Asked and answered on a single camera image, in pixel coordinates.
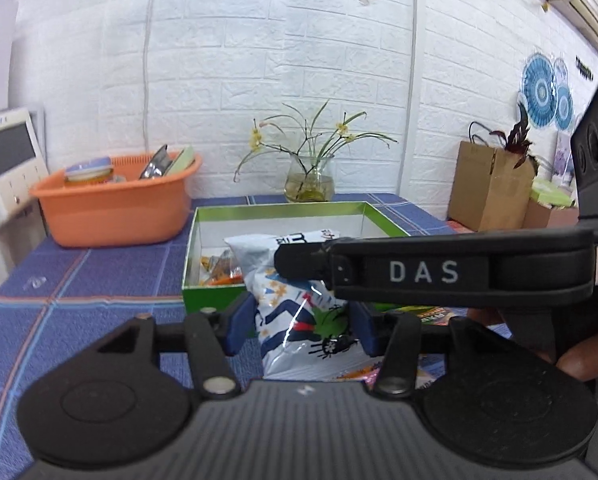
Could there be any small clear brown snack packet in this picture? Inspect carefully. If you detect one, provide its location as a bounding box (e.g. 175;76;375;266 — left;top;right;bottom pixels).
199;249;243;286

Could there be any white blue snack bag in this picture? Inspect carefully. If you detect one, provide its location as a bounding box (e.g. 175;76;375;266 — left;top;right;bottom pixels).
225;232;378;382

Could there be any clear galette snack bag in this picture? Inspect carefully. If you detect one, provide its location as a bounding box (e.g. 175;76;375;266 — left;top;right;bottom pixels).
373;304;467;326

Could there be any person right hand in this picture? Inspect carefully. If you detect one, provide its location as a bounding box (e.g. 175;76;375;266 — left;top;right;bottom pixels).
466;306;598;384

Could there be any green cardboard box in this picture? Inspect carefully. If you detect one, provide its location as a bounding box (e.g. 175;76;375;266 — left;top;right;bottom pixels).
182;200;411;313

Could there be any brown cardboard box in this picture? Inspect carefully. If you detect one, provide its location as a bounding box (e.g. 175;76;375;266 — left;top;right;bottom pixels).
521;198;579;229

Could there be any green flat box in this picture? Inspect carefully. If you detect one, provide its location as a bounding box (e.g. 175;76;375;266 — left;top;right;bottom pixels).
530;178;574;208

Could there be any brown paper bag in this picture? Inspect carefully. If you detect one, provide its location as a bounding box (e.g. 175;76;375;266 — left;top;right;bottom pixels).
448;141;535;232

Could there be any dark purple plant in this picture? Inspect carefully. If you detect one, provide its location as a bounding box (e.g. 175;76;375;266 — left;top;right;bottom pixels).
468;102;554;176

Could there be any orange plastic basin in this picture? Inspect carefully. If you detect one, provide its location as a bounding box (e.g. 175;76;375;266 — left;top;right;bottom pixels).
30;154;203;248

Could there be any glass vase with orchid plant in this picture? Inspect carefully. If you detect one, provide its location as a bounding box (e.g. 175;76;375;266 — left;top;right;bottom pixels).
233;100;398;203

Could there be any blue paper fan decoration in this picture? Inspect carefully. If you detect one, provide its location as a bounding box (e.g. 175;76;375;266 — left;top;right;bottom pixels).
521;53;557;128

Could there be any blue patterned tablecloth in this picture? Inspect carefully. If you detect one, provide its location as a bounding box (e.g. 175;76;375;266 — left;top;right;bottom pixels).
0;192;510;480

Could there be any white appliance with screen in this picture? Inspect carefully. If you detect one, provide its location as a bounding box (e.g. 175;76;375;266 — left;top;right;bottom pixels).
0;108;49;285

